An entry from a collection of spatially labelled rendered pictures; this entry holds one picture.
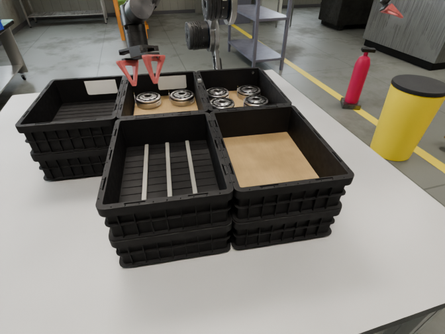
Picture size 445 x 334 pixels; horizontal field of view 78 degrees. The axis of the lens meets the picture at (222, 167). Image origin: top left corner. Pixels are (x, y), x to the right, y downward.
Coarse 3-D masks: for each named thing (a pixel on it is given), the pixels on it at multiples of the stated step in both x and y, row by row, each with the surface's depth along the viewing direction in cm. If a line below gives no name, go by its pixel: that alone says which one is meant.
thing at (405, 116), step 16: (400, 80) 205; (416, 80) 205; (432, 80) 205; (400, 96) 198; (416, 96) 191; (432, 96) 187; (384, 112) 216; (400, 112) 203; (416, 112) 197; (432, 112) 197; (384, 128) 218; (400, 128) 208; (416, 128) 204; (384, 144) 223; (400, 144) 215; (416, 144) 217; (400, 160) 225
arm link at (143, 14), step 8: (128, 0) 67; (136, 0) 66; (144, 0) 67; (128, 8) 67; (136, 8) 66; (144, 8) 67; (152, 8) 68; (128, 16) 69; (136, 16) 67; (144, 16) 68
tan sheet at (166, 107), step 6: (162, 96) 125; (168, 96) 125; (162, 102) 120; (168, 102) 120; (138, 108) 116; (156, 108) 116; (162, 108) 116; (168, 108) 116; (174, 108) 116; (180, 108) 116; (186, 108) 116; (192, 108) 116; (138, 114) 112; (144, 114) 112
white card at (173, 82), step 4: (164, 76) 121; (168, 76) 121; (172, 76) 121; (176, 76) 122; (180, 76) 122; (184, 76) 122; (160, 80) 121; (164, 80) 122; (168, 80) 122; (172, 80) 122; (176, 80) 123; (180, 80) 123; (184, 80) 123; (160, 84) 122; (164, 84) 123; (168, 84) 123; (172, 84) 123; (176, 84) 124; (180, 84) 124; (184, 84) 124; (160, 88) 123; (164, 88) 124; (168, 88) 124; (172, 88) 124; (176, 88) 125; (180, 88) 125
